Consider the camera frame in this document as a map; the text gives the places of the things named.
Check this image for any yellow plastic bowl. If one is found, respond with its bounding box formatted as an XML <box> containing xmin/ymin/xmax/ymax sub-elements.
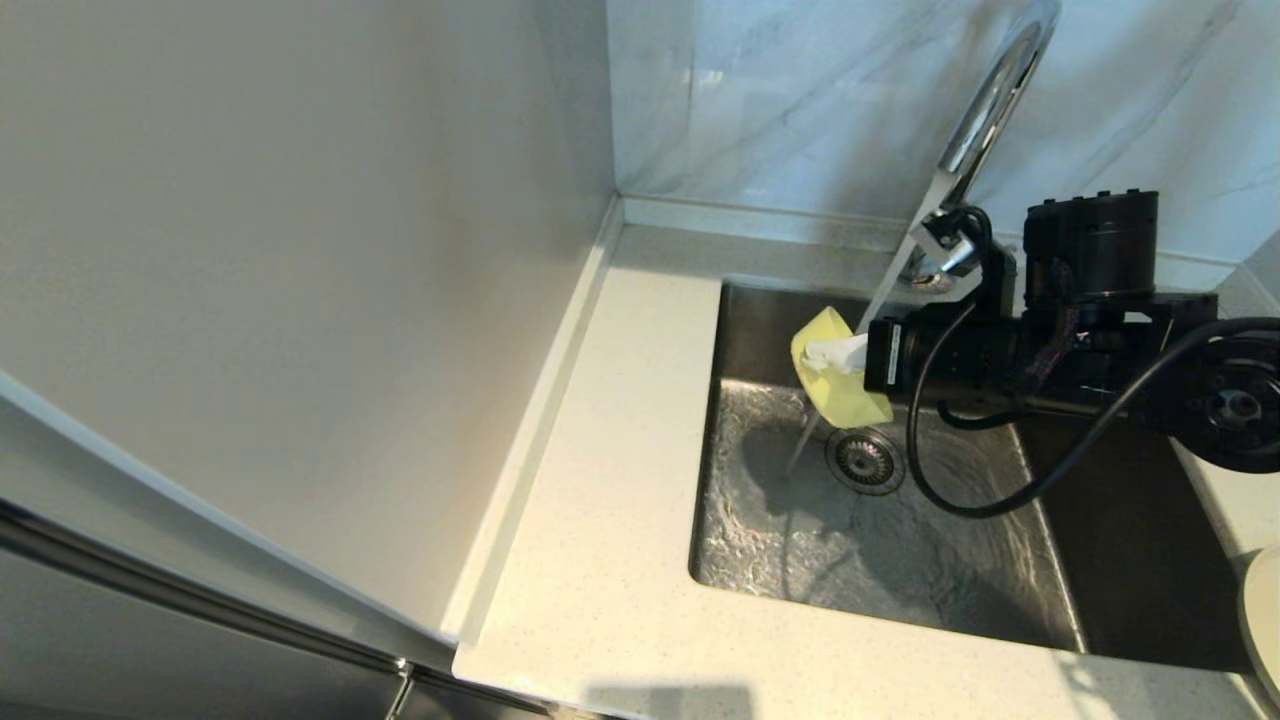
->
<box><xmin>790</xmin><ymin>306</ymin><xmax>895</xmax><ymax>429</ymax></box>

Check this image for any chrome gooseneck faucet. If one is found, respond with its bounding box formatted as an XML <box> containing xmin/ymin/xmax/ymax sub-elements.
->
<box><xmin>890</xmin><ymin>0</ymin><xmax>1063</xmax><ymax>296</ymax></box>

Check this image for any stainless steel sink basin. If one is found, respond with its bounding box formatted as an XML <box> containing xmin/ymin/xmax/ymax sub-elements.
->
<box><xmin>688</xmin><ymin>280</ymin><xmax>1256</xmax><ymax>673</ymax></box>

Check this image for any round metal drain strainer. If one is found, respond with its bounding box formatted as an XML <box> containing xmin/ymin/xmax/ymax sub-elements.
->
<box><xmin>825</xmin><ymin>427</ymin><xmax>906</xmax><ymax>496</ymax></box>

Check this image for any white ceramic plate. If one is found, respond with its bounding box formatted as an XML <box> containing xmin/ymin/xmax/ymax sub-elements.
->
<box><xmin>1238</xmin><ymin>545</ymin><xmax>1280</xmax><ymax>706</ymax></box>

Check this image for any tall cabinet with grey door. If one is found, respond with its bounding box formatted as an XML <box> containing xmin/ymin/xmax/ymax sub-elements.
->
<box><xmin>0</xmin><ymin>0</ymin><xmax>621</xmax><ymax>720</ymax></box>

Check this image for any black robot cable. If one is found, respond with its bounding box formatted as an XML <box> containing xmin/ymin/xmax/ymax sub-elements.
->
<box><xmin>905</xmin><ymin>205</ymin><xmax>1280</xmax><ymax>521</ymax></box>

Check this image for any chrome door handle bar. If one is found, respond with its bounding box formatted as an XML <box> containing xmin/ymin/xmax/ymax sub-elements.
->
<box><xmin>0</xmin><ymin>500</ymin><xmax>556</xmax><ymax>720</ymax></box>

